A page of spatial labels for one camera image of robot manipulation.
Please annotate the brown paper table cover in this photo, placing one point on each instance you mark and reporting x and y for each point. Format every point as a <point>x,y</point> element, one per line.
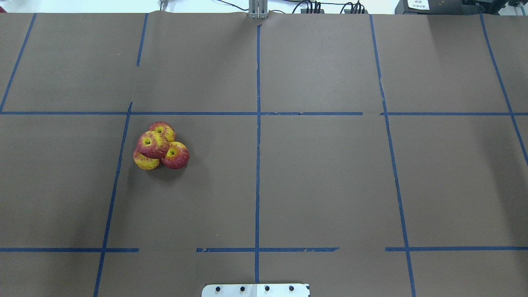
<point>363,155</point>

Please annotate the left yellow red apple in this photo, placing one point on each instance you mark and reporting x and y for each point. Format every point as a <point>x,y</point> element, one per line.
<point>144,162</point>

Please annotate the right red apple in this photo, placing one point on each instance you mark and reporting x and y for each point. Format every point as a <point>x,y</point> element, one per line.
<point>177,156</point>

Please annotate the black cable connector left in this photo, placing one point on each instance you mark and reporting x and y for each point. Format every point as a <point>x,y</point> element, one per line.
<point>312,7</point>

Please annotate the top red yellow apple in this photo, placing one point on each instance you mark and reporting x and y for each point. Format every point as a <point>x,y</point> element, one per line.
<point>165,129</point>

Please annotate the lone red yellow apple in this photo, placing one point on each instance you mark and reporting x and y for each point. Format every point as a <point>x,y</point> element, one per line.
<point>152,144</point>

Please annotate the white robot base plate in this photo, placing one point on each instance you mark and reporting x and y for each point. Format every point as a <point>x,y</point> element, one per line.
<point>257,290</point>

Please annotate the black box with label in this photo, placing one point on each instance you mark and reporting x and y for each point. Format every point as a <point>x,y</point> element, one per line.
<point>436,7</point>

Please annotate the grey aluminium post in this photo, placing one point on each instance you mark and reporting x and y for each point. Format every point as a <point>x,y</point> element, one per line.
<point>258,9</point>

